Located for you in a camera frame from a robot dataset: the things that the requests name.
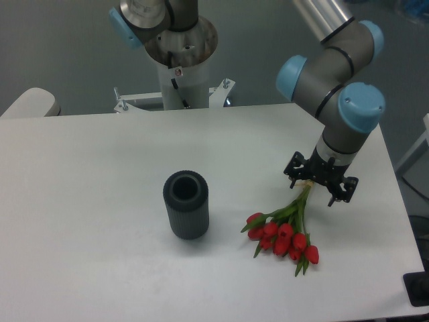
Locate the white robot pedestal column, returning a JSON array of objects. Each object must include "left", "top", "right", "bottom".
[{"left": 157, "top": 63, "right": 209, "bottom": 111}]

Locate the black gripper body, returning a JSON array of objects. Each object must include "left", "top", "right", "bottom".
[{"left": 307, "top": 148, "right": 349, "bottom": 187}]

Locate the black box at table edge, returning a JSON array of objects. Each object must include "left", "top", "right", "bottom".
[{"left": 403, "top": 272, "right": 428, "bottom": 307}]

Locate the dark grey ribbed vase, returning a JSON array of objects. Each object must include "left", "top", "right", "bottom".
[{"left": 163, "top": 170, "right": 209, "bottom": 240}]

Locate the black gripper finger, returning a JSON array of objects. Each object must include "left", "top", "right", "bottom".
[
  {"left": 325, "top": 175, "right": 359, "bottom": 207},
  {"left": 284, "top": 152, "right": 310, "bottom": 189}
]

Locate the red tulip bouquet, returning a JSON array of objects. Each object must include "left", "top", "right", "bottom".
[{"left": 241, "top": 180, "right": 320, "bottom": 276}]

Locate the white chair armrest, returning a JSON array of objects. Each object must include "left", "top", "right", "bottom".
[{"left": 1, "top": 87, "right": 61, "bottom": 119}]

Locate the black cable on pedestal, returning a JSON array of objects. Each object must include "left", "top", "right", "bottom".
[{"left": 166, "top": 50, "right": 190, "bottom": 110}]

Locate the white pedestal base bracket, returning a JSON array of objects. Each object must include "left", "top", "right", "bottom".
[{"left": 113, "top": 78, "right": 236, "bottom": 113}]

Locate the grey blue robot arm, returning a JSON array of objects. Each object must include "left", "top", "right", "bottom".
[{"left": 109, "top": 1, "right": 385, "bottom": 202}]

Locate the white frame at right edge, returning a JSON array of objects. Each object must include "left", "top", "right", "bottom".
[{"left": 393, "top": 114, "right": 428, "bottom": 176}]

